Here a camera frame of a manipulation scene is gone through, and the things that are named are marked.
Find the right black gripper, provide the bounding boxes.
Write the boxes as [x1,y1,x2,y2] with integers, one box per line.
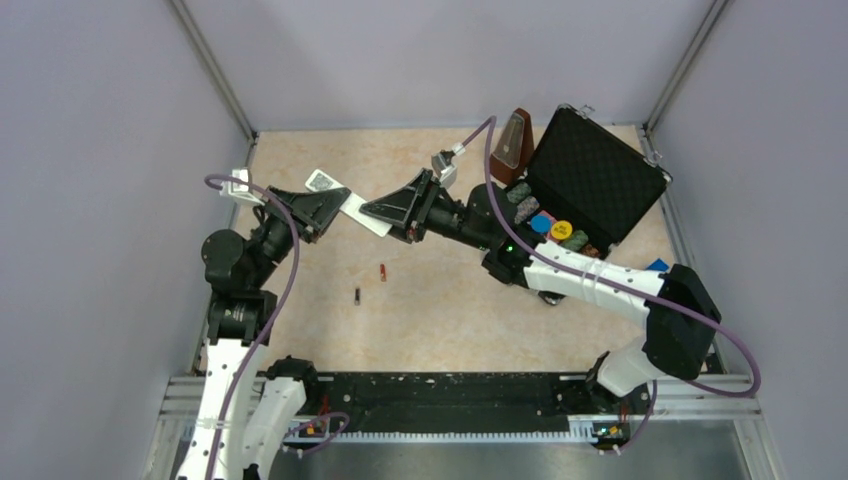
[361,170,492,252]

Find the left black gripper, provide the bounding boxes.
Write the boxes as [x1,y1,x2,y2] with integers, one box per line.
[249,184,351,287]

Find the white remote control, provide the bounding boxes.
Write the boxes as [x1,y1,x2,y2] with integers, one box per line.
[304,169,391,238]

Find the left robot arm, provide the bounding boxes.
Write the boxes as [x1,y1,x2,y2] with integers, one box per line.
[176,187,351,479]

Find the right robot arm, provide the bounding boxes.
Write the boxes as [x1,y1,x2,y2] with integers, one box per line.
[359,169,721,412]

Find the brown wooden metronome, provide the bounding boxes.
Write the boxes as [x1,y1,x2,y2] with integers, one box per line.
[489,108,535,186]

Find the blue poker chip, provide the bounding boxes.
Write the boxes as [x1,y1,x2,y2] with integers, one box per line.
[530,214,553,235]

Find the yellow poker chip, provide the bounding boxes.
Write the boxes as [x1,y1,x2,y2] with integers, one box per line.
[548,220,574,242]

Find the black poker chip case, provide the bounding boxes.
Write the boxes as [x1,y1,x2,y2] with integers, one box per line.
[523,104,672,260]

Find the colourful toy bricks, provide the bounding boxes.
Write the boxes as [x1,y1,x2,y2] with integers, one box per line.
[646,258,671,272]

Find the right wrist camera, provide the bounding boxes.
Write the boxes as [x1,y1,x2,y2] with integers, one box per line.
[431,142,466,189]

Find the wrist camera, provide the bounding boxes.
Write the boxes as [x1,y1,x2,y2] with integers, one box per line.
[431,142,466,189]
[220,168,258,204]

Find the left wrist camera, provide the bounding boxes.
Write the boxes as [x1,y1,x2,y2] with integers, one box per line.
[220,168,258,204]

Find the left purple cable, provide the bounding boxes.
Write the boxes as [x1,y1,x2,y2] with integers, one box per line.
[201,173,303,480]

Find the purple cable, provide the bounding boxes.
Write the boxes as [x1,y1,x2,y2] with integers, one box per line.
[201,173,303,480]
[460,116,763,399]

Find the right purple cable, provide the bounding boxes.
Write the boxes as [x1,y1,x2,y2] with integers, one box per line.
[460,116,763,399]

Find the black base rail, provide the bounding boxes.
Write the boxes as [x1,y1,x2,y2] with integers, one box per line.
[264,357,654,439]

